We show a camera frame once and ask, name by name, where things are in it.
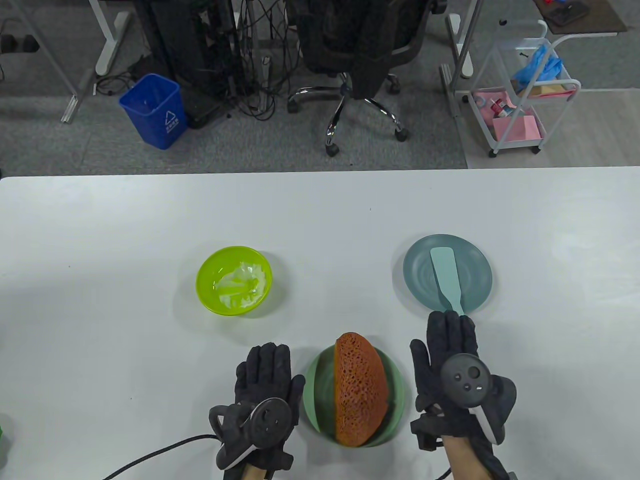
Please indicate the person's left hand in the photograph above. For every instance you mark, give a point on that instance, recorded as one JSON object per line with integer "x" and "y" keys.
{"x": 265, "y": 375}

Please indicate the person's right hand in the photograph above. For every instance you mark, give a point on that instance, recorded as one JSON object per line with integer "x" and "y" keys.
{"x": 440, "y": 340}

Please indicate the light green plate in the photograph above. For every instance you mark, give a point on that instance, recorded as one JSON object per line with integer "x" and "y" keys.
{"x": 320, "y": 395}

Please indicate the light teal dessert spatula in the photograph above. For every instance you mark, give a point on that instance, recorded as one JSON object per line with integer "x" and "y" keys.
{"x": 445, "y": 270}

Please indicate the orange-brown bread slice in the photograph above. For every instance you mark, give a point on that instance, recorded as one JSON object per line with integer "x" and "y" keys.
{"x": 360, "y": 390}

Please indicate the white salad dressing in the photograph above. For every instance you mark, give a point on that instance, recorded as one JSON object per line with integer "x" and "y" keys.
{"x": 240, "y": 282}

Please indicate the person's right forearm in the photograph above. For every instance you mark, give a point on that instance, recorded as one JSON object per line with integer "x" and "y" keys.
{"x": 467, "y": 460}

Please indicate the person's left forearm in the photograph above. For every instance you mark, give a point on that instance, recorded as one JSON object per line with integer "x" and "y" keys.
{"x": 255, "y": 472}

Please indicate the black right hand controller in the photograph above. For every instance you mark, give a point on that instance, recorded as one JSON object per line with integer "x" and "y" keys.
{"x": 465, "y": 380}

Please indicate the black hand controller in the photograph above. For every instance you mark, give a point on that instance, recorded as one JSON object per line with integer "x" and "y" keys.
{"x": 270, "y": 422}
{"x": 465, "y": 380}

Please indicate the black left hand controller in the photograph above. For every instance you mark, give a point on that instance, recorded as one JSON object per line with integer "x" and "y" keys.
{"x": 270, "y": 422}

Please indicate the blue-grey plate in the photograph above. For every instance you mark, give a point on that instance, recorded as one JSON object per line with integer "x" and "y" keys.
{"x": 420, "y": 280}

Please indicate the lime green plastic bowl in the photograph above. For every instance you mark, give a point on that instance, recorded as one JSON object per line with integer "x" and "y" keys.
{"x": 205, "y": 295}

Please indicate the pink box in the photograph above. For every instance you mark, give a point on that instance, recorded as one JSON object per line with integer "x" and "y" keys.
{"x": 517, "y": 129}

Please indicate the white rolling cart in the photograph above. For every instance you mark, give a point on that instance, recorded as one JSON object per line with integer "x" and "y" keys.
{"x": 530, "y": 75}

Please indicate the blue trash bin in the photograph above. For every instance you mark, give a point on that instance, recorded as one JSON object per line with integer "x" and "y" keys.
{"x": 150, "y": 110}

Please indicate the blue plastic bag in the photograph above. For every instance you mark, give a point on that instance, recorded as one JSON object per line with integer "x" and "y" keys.
{"x": 537, "y": 67}

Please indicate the white desk leg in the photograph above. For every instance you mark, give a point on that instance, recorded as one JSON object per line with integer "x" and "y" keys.
{"x": 457, "y": 35}
{"x": 107, "y": 55}

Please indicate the black office chair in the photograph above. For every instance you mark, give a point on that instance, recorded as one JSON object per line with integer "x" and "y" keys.
{"x": 350, "y": 40}

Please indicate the black computer tower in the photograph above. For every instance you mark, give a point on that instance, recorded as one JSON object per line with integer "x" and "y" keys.
{"x": 185, "y": 45}

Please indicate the black device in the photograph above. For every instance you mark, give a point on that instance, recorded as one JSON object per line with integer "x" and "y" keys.
{"x": 567, "y": 15}

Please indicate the brown side table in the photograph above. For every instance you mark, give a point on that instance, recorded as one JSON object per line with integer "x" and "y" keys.
{"x": 605, "y": 20}

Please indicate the black power strip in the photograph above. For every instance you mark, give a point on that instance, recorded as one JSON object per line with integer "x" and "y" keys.
{"x": 20, "y": 44}

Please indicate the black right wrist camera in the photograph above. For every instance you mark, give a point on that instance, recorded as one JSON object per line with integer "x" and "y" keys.
{"x": 425, "y": 432}

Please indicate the aluminium frame leg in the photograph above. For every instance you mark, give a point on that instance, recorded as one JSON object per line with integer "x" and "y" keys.
{"x": 75, "y": 102}

